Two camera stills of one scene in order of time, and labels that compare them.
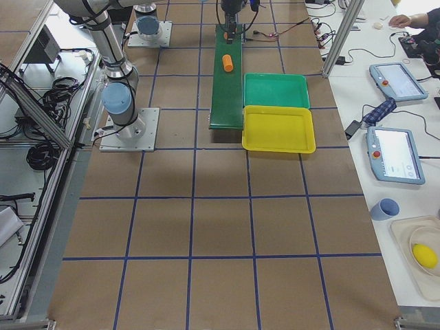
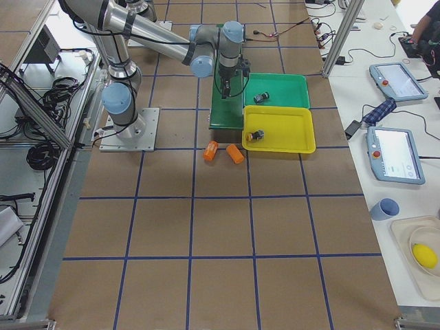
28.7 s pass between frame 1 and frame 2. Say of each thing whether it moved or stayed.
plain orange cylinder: moved
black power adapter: stayed
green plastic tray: stayed
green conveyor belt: stayed
